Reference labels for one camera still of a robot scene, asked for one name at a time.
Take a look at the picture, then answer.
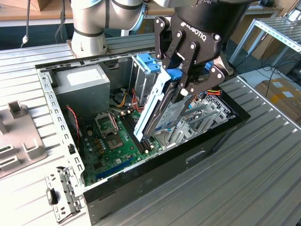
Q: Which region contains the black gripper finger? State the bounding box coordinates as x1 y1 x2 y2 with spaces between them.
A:
154 16 187 70
173 41 238 104

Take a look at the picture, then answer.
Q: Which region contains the hard disk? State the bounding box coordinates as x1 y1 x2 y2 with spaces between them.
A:
133 60 214 143

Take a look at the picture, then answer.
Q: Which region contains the metal disk bay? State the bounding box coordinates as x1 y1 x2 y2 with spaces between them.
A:
164 94 237 149

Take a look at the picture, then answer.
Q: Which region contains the blue plastic drive latch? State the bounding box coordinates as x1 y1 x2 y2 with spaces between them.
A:
136 53 162 74

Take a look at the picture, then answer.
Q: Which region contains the metal optical drive cage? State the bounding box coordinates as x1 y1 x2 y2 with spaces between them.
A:
128 50 165 106

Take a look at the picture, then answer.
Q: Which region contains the brown cardboard sheet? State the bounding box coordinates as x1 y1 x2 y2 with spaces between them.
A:
229 15 286 61

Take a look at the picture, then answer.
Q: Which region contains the long wooden desk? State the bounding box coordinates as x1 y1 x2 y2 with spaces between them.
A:
0 0 284 45

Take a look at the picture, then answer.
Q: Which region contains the cardboard box with labels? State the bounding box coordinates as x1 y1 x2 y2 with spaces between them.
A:
255 79 301 127

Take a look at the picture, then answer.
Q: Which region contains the black RAM slot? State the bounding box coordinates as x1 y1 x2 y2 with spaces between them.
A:
125 114 147 154
130 113 152 152
127 113 150 153
122 114 144 154

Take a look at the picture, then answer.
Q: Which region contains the metal locking lever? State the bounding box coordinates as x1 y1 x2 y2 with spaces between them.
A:
111 112 119 133

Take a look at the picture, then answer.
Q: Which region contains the metal socket cover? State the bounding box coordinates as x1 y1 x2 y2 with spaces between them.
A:
94 112 118 137

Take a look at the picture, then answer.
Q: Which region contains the grey power supply unit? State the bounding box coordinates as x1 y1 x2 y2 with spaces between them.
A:
54 64 111 118

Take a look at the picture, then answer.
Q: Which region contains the CPU socket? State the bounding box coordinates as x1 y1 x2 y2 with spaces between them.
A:
104 134 124 151

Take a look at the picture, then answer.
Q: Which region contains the black open PC case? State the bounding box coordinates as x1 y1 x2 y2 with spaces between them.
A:
34 44 252 226

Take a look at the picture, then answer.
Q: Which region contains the green motherboard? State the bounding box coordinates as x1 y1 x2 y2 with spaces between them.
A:
79 109 165 186

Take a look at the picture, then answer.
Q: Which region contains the cardboard box on desk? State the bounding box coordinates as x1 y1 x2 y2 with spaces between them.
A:
36 0 52 11

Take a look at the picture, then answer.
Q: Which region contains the blue expansion slot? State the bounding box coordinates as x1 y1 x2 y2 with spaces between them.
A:
95 156 135 179

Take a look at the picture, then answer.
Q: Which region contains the grey parts rack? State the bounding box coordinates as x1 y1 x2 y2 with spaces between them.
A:
0 100 48 179

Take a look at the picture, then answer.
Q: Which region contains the orange yellow red power wire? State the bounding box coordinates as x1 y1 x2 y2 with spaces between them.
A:
206 87 223 97

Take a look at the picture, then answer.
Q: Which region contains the orange and black wire bundle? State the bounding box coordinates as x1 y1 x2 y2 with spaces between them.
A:
131 88 144 113

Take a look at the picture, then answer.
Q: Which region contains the aluminium frame side table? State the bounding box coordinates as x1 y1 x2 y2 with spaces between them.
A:
227 17 301 69

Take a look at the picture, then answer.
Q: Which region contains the yellow and black wire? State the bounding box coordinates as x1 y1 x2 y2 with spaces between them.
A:
115 88 129 109

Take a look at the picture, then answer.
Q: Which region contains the red and black fan wire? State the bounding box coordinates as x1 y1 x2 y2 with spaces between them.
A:
66 105 83 144

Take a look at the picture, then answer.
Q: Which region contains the black cable with silver ferrule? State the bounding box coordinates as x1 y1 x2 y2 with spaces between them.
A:
20 0 32 49

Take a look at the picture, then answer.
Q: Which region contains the metal card retention bracket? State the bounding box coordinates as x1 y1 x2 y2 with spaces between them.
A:
44 166 83 224

